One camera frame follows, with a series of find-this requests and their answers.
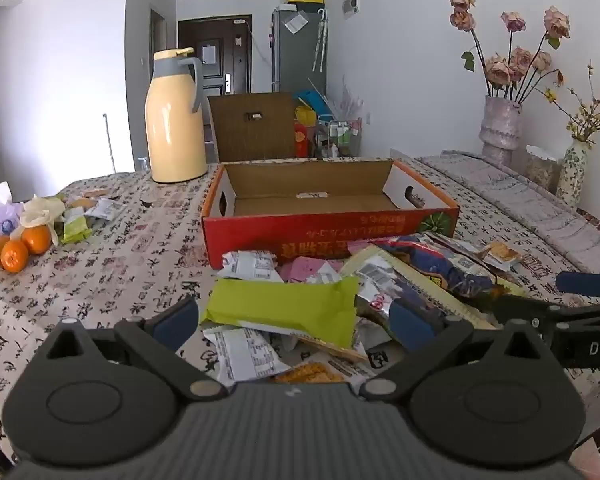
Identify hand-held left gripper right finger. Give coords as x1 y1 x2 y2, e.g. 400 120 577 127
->
360 299 556 403

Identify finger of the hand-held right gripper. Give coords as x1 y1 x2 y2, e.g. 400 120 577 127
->
474 293 600 334
555 270 600 301

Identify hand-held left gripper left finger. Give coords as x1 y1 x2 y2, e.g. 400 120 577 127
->
27 296 228 401

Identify dark blue snack bag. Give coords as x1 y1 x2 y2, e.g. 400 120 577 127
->
375 232 506 296

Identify white snack packet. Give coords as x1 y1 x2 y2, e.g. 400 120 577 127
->
221 250 283 282
202 326 283 387

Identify long green snack packet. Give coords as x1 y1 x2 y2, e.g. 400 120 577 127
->
200 276 361 350

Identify red cardboard box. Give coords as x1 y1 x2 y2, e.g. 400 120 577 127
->
201 158 461 270

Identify silver red snack packet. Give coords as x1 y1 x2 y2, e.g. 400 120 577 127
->
355 285 396 321

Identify small tan cracker packet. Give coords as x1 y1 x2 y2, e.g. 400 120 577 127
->
480 241 523 272

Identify small floral vase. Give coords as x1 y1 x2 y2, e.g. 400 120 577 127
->
556 140 588 208

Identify grey quilted cloth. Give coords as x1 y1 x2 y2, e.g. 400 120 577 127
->
390 149 600 281

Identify pink snack packet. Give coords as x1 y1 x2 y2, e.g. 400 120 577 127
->
280 255 351 285

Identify orange cracker packet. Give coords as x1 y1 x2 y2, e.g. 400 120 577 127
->
272 357 376 386

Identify glass jar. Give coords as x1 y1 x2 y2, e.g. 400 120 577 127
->
522 145 563 193

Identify small white flat packet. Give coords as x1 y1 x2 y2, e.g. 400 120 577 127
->
84 197 127 222

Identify small green packet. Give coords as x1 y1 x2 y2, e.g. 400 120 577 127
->
61 207 93 245

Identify yellow flower branches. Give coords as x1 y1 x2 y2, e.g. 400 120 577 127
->
545 60 600 148

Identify pink ribbed vase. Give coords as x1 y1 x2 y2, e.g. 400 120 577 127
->
479 95 523 166

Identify pale yellow fruit peel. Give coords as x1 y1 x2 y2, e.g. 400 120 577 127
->
19 195 67 246

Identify brown cardboard box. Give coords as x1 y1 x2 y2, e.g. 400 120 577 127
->
207 91 298 163

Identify thin metal pole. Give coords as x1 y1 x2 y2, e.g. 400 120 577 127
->
102 112 118 175

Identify yellow thermos jug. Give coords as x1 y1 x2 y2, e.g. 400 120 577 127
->
145 46 209 184

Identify red gift box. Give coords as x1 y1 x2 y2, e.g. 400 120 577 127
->
294 120 317 158

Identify dried pink roses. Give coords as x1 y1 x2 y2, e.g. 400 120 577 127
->
447 0 571 103

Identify pale purple dried flowers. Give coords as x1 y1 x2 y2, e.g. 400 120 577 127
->
330 77 366 121

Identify blue plastic item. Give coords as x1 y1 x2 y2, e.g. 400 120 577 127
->
297 89 331 111

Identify dark wooden door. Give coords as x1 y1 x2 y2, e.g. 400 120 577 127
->
177 15 253 96

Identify grey refrigerator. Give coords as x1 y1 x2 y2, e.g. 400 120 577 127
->
271 4 328 96

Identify white hanging umbrella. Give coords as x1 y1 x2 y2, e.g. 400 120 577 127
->
312 7 328 73

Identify grey plastic bag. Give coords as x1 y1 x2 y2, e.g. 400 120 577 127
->
282 12 308 35

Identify wire rack with bottles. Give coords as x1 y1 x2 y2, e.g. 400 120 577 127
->
316 115 363 158

